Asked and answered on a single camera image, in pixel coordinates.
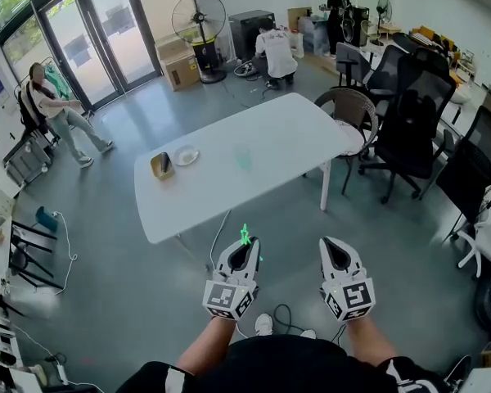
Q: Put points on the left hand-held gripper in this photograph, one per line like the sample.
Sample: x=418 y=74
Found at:
x=225 y=297

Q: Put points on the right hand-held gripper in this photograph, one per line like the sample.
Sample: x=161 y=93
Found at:
x=354 y=297

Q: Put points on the translucent green cup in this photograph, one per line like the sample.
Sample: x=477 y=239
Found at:
x=243 y=160

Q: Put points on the person's right forearm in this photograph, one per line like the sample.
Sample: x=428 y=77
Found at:
x=368 y=338

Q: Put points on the person's left forearm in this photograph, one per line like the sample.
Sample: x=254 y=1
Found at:
x=204 y=342

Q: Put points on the person's left white shoe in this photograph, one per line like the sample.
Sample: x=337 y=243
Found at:
x=264 y=325

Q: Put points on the person's white shoe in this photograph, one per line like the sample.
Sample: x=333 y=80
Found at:
x=264 y=325
x=309 y=334

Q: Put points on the person's right white shoe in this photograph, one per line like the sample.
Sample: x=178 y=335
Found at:
x=309 y=334

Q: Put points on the person's black shirt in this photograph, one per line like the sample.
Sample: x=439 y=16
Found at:
x=278 y=367

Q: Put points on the clear glass saucer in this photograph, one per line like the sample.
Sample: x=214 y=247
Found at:
x=186 y=156

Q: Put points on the dark purple eggplant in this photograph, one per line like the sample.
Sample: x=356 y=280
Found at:
x=164 y=163

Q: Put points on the yellow tray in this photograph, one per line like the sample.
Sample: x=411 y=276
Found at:
x=154 y=168

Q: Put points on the white chair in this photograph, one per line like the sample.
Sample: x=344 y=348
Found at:
x=483 y=236

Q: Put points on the brown wicker chair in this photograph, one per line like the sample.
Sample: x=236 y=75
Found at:
x=352 y=107

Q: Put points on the black mesh office chair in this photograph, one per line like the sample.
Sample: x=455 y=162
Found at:
x=417 y=125
x=478 y=162
x=388 y=68

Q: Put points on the grey round basin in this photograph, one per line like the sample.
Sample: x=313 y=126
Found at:
x=244 y=69

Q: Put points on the teal box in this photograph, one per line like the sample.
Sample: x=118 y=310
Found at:
x=47 y=218

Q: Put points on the grey office chair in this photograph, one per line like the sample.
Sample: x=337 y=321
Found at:
x=352 y=61

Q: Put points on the black bin yellow lid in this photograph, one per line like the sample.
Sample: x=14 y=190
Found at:
x=204 y=53

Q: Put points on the black metal stool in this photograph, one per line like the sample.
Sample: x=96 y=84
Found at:
x=32 y=236

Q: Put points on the white power strip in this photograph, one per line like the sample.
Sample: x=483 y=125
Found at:
x=62 y=374

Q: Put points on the white plastic bag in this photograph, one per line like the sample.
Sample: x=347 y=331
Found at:
x=296 y=43

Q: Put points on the pale cardboard box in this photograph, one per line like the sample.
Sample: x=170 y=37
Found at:
x=171 y=48

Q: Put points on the clear plastic storage box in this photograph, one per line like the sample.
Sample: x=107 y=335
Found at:
x=315 y=35

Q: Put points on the black metal cabinet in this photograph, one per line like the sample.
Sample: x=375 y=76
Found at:
x=245 y=31

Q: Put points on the grey metal cart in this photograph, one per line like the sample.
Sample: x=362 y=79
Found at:
x=26 y=162

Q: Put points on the open brown cardboard box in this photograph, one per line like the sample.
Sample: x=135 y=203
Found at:
x=298 y=19

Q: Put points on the large black standing fan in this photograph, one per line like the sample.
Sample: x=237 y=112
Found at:
x=199 y=16

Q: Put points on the white cluttered shelf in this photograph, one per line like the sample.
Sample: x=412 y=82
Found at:
x=0 y=342

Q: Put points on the small black standing fan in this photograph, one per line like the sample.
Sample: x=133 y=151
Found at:
x=384 y=8

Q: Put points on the metal clothes rack with garments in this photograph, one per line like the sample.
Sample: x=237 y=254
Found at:
x=57 y=80

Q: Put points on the black framed glass door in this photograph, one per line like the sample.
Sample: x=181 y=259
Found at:
x=65 y=35

